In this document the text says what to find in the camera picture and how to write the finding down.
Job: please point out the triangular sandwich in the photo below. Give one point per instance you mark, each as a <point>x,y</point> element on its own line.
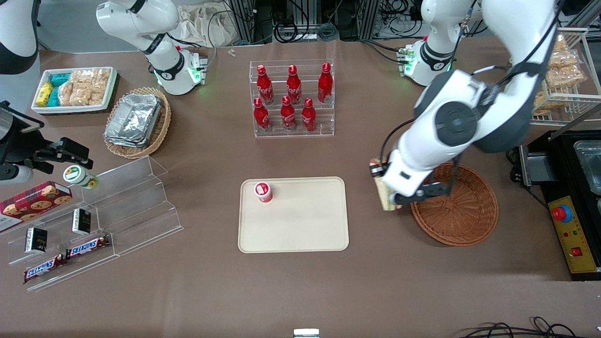
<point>385,195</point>

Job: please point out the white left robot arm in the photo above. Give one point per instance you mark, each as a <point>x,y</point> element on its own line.
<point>450,122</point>

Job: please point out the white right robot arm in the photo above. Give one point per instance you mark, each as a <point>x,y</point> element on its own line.
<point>164,70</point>

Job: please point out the round brown wicker basket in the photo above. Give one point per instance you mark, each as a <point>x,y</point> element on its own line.
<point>460,216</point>

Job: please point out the white rectangular snack tray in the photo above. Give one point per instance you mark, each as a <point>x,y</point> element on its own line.
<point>112,84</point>

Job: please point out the oval light wicker basket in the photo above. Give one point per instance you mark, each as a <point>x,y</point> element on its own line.
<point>162,126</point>

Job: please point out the beige plastic tray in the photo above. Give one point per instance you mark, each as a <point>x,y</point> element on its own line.
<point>300,220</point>

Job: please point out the cup with green white lid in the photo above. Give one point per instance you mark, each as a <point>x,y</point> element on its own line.
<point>75,174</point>

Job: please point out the red tartan cookie box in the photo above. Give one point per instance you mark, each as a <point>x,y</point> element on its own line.
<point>33,204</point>

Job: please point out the clear bag of rice crackers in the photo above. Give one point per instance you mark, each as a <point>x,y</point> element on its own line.
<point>75,96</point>
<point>81,76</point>
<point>100,87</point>

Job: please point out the teal snack pack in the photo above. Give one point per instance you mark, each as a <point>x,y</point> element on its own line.
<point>59,79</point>
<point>54,97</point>

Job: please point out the small black snack box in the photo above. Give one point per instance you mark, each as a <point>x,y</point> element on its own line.
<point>81,221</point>
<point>35,240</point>

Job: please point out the yellow snack pack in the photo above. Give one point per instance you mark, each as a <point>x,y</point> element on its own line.
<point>44,94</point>

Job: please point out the stack of foil trays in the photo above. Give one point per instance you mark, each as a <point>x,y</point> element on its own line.
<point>134,119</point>

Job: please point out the clear acrylic bottle rack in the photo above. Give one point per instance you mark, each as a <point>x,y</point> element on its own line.
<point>328,126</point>

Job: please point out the clear acrylic stepped shelf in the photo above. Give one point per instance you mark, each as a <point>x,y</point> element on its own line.
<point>141,206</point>

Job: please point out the Snickers chocolate bar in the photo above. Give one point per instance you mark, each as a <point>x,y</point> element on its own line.
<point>88,246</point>
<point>45,268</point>

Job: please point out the red cola bottle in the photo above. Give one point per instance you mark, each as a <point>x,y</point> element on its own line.
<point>325,84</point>
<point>265,87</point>
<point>308,117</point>
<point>261,116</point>
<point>294,87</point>
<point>288,115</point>

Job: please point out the red cup with white lid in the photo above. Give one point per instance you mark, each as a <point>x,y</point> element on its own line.
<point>263,191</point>

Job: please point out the bag of fried snacks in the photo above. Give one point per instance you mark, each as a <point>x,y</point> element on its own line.
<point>566,75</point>
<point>559,44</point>
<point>541,101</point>

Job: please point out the yellow emergency stop box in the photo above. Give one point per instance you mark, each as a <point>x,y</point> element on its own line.
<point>575,234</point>

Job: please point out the white cloth bag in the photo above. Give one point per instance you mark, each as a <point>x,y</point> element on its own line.
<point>202,23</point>

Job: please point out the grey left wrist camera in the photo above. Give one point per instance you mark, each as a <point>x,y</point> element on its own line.
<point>432,190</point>

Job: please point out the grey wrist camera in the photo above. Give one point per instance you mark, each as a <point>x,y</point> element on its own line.
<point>16,173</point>
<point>432,190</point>

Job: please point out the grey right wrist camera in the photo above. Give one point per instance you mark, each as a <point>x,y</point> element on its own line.
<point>16,173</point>

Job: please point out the white table edge bracket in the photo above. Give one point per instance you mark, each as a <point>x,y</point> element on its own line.
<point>306,333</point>

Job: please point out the aluminium frame rack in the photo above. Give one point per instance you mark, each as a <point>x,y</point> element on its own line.
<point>249,19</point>

